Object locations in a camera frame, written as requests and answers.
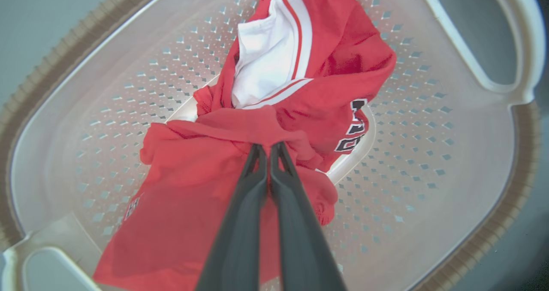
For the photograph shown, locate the red jersey with white trim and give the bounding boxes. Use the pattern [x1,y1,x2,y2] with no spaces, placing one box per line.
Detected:
[193,0,397,174]

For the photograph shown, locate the plain red shorts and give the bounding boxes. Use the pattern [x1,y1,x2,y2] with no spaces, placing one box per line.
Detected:
[93,106,339,291]

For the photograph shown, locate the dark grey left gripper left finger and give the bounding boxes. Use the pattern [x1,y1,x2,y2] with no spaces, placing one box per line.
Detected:
[195,144,269,291]

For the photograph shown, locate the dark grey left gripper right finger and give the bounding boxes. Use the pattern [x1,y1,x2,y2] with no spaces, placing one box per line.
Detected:
[269,142,347,291]

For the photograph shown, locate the cream perforated plastic laundry basket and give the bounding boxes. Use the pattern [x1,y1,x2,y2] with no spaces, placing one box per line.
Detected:
[0,0,547,291]

